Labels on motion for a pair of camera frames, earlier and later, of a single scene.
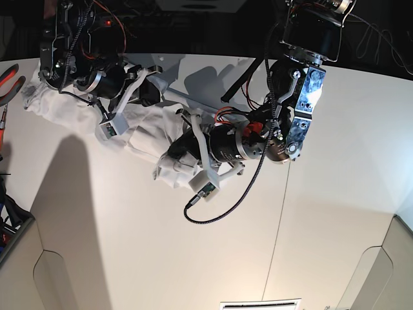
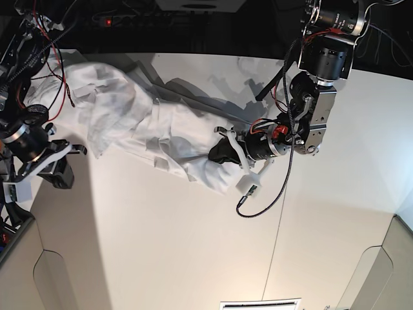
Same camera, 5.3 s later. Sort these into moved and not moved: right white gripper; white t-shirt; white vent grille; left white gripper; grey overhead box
Moved: white t-shirt; right white gripper; left white gripper
Not moved: white vent grille; grey overhead box
